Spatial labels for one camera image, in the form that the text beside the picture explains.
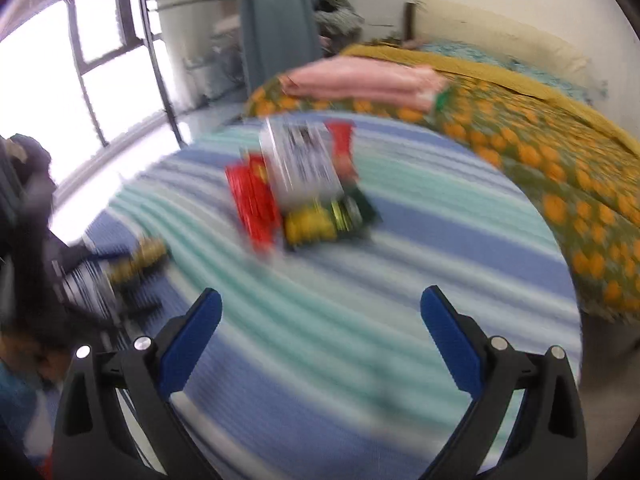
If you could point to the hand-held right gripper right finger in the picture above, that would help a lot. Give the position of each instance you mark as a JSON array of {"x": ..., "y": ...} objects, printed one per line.
[{"x": 450, "y": 340}]

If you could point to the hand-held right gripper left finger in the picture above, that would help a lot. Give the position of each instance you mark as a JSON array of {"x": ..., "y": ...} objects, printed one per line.
[{"x": 192, "y": 340}]

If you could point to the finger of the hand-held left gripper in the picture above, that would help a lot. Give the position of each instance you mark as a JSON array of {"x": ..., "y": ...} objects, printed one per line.
[
  {"x": 90, "y": 260},
  {"x": 142, "y": 310}
]

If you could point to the pale yellow snack packet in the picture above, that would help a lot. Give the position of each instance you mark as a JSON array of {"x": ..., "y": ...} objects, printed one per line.
[{"x": 142, "y": 257}]

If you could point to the red snack packet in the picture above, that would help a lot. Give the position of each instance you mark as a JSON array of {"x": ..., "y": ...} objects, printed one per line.
[{"x": 255, "y": 205}]

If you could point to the green yellow packet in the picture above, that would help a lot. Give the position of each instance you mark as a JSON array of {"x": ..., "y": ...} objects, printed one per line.
[{"x": 325, "y": 222}]

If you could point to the white red plastic packet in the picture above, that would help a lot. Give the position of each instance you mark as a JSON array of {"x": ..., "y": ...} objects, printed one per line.
[{"x": 300, "y": 160}]

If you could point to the round table with striped cloth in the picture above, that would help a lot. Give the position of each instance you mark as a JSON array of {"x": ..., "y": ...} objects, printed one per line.
[{"x": 375, "y": 285}]

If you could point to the dark cloth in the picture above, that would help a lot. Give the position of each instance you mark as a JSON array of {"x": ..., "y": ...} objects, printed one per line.
[{"x": 30, "y": 165}]

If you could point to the large window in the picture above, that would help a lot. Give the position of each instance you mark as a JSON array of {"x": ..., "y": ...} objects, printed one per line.
[{"x": 40, "y": 85}]

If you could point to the bed with orange floral quilt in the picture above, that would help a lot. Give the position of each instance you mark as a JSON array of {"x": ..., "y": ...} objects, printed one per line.
[{"x": 550, "y": 160}]

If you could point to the glass sliding door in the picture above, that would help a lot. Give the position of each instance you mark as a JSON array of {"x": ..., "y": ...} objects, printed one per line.
[{"x": 157, "y": 60}]

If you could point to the pink folded blanket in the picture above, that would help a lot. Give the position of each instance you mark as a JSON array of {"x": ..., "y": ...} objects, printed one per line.
[{"x": 360, "y": 80}]

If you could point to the yellow blanket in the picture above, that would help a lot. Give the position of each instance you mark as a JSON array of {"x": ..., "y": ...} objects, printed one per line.
[{"x": 450, "y": 62}]

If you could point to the teal floral pillow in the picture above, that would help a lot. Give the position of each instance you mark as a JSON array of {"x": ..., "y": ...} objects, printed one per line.
[{"x": 530, "y": 72}]

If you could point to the blue curtain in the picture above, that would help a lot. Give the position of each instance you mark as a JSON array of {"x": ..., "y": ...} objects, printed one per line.
[{"x": 277, "y": 25}]

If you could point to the cream headboard cushion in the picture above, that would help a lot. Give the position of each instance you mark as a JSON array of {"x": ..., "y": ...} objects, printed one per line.
[{"x": 500, "y": 35}]

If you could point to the pile of clothes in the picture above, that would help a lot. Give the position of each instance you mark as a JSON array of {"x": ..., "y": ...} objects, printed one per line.
[{"x": 337, "y": 25}]

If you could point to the wooden bed frame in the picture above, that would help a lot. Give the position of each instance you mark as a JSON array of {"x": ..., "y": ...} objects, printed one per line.
[{"x": 410, "y": 22}]

